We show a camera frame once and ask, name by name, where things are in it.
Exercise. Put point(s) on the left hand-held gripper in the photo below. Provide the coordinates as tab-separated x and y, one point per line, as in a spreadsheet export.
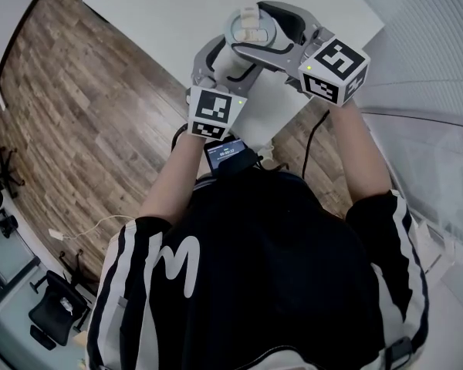
212	108

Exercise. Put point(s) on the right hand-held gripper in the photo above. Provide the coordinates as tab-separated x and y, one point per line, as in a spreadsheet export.
333	62

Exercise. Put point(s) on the white lidded cup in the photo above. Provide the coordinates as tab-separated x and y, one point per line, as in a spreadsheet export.
233	62

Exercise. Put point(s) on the round grey-white plastic disc part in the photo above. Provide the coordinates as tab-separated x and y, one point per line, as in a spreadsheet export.
251	33

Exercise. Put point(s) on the person's left forearm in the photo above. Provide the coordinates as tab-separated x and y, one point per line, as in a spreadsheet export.
169	183

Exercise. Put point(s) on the person's right forearm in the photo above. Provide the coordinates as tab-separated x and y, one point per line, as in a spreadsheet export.
362	160

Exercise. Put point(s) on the white square table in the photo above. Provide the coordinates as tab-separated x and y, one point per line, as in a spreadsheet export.
158	14

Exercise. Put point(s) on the black chest device with screen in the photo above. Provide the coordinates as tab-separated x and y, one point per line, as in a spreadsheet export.
227	156

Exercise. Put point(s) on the white window blinds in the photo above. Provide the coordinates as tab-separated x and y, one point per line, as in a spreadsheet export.
440	33

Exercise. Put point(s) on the person's black white striped shirt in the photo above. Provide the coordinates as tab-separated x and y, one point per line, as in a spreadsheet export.
262	276

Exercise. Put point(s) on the black cylinder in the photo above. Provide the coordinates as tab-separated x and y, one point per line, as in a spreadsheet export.
8	226

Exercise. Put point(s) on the clear plastic bag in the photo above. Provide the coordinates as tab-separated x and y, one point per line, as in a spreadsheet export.
66	306

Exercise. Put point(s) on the grey glass desk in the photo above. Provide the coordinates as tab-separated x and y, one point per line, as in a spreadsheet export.
4	253

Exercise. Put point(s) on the light wooden table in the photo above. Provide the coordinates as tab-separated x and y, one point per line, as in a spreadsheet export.
80	338

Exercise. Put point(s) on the black harness buckle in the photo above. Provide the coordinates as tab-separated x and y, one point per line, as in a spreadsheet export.
399	353

